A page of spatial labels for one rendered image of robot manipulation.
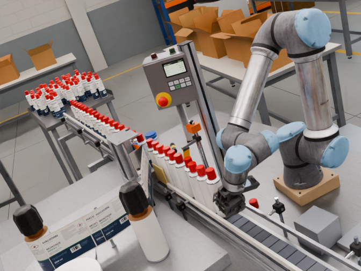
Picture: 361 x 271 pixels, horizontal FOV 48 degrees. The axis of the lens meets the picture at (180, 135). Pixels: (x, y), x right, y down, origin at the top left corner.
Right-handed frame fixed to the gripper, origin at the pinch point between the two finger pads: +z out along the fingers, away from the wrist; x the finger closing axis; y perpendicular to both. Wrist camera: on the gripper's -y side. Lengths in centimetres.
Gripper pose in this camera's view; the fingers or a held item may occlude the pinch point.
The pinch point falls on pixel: (233, 210)
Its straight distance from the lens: 146.8
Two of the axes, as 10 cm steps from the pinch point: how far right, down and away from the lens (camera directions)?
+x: 5.9, 6.2, -5.2
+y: -8.1, 4.6, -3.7
